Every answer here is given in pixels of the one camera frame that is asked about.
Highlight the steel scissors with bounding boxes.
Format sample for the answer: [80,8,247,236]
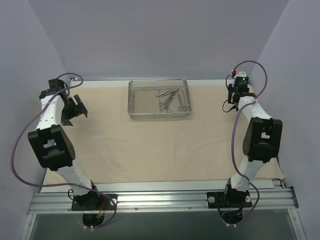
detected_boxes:
[177,93,187,112]
[159,91,178,113]

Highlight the beige surgical wrap cloth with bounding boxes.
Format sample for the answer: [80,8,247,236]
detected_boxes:
[44,84,286,185]

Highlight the wire mesh instrument tray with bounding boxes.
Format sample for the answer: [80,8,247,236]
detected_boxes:
[127,79,192,121]

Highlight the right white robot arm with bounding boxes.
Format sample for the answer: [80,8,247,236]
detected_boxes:
[222,83,283,207]

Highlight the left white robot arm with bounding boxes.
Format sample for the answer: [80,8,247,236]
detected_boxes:
[27,86,101,210]

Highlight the steel tweezers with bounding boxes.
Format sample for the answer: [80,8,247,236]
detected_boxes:
[156,89,178,98]

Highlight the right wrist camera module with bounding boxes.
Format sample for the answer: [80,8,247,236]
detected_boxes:
[233,71,249,89]

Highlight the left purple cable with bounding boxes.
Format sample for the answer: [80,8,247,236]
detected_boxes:
[11,72,118,229]

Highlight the purple cable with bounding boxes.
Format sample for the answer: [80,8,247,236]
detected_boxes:
[11,72,118,229]
[219,59,269,226]

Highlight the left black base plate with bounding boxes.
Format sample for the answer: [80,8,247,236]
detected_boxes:
[71,192,118,212]

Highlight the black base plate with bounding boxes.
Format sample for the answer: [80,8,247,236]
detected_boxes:
[71,192,118,212]
[206,191,253,209]

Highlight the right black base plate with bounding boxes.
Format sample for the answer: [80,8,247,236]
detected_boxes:
[206,191,253,209]

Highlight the aluminium front rail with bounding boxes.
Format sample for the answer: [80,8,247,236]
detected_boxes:
[28,188,298,214]

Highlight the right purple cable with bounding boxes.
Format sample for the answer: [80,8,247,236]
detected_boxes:
[219,59,269,226]

